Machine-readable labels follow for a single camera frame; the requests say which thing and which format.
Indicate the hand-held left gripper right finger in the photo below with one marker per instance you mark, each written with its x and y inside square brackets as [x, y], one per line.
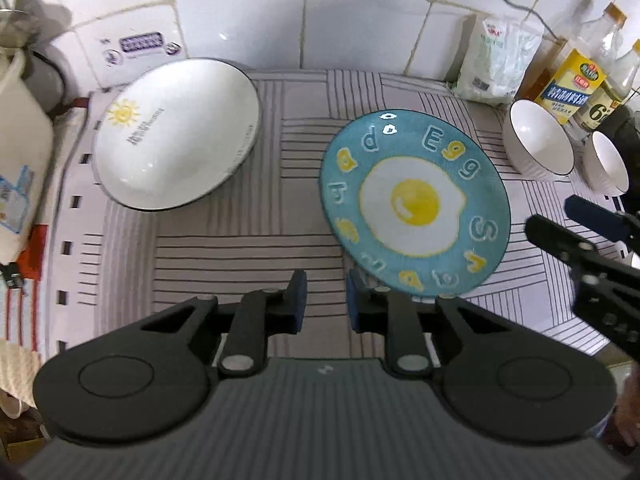
[355, 302]

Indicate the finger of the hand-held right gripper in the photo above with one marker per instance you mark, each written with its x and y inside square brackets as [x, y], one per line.
[595, 217]
[555, 237]

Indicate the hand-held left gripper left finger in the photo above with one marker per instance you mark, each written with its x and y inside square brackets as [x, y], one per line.
[299, 302]

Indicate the white bowl with black rim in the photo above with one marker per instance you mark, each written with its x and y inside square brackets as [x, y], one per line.
[537, 140]
[607, 162]

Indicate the blue plate with egg print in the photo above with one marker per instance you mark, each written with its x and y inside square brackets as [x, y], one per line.
[415, 205]

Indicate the white plate with sun print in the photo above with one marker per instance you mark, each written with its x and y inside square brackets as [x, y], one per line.
[175, 130]

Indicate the clear vinegar bottle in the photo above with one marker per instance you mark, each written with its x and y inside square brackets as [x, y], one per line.
[600, 110]

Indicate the grey striped mat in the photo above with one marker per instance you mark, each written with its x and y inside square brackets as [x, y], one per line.
[280, 170]

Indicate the oil bottle with yellow label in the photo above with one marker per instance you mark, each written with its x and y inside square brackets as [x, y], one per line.
[567, 85]

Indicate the white plastic powder bag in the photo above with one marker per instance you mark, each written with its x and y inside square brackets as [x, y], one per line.
[492, 60]

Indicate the clear bottle with yellow cap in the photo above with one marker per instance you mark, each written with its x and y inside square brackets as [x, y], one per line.
[607, 30]

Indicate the red striped cloth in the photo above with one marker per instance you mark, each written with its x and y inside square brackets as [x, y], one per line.
[20, 305]

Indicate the cream waffle towel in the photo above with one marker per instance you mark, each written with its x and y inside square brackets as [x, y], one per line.
[17, 365]

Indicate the purple wall sticker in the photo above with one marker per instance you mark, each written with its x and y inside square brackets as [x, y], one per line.
[142, 45]

